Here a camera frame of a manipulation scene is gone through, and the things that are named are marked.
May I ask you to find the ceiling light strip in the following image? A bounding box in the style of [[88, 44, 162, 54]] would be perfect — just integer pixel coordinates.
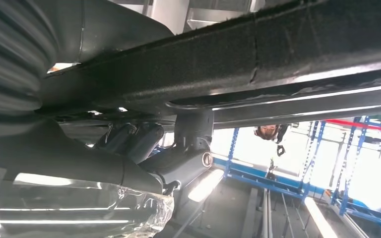
[[188, 169, 225, 203], [304, 197, 339, 238]]

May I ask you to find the person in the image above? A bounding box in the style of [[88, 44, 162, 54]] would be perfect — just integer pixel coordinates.
[[254, 124, 291, 145]]

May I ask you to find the long red stripe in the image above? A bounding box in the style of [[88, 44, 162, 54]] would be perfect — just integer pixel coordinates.
[[324, 119, 381, 134]]

